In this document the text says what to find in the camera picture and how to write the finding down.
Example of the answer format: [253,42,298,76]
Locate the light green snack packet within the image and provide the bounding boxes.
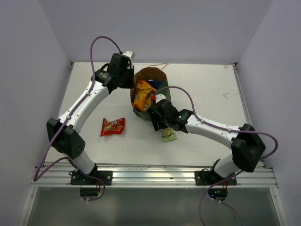
[161,127,178,142]

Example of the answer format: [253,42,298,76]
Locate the yellow mango candy bag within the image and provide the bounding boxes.
[132,80,157,112]

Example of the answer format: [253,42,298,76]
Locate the blue Doritos chip bag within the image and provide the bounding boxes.
[147,80,163,89]

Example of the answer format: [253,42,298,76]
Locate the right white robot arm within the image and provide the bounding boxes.
[150,99,266,185]

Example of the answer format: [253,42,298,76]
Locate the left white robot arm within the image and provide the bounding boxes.
[47,51,135,185]

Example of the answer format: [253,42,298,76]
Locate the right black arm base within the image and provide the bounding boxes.
[194,158,239,186]

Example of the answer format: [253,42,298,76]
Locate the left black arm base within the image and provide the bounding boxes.
[68,170,113,186]

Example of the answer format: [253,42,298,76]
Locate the red snack packet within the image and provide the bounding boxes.
[100,118,125,137]

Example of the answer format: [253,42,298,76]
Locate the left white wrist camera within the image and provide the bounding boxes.
[122,51,135,69]

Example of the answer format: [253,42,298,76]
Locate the aluminium front rail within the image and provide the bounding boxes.
[30,162,277,188]

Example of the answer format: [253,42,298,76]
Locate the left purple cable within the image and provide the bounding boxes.
[33,35,125,202]

